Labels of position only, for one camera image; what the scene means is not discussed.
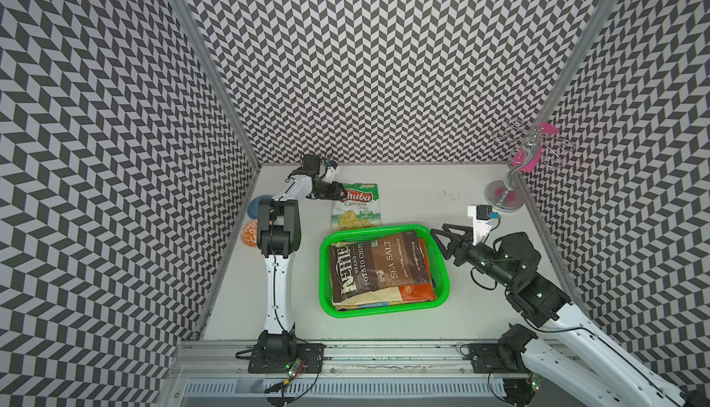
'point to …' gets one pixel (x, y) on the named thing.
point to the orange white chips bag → (421, 291)
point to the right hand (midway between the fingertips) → (437, 234)
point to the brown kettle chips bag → (373, 265)
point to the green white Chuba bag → (360, 208)
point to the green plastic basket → (437, 267)
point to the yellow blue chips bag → (382, 304)
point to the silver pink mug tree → (535, 144)
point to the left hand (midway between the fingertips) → (340, 193)
